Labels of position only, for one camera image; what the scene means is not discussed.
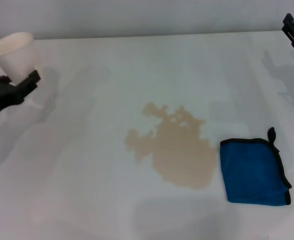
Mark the white paper cup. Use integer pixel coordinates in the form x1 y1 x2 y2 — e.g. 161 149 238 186
0 31 43 85

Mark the blue rag with black trim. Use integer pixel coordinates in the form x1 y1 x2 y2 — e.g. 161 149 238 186
219 127 293 207

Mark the brown water stain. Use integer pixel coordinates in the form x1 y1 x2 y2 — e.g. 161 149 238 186
124 101 217 191

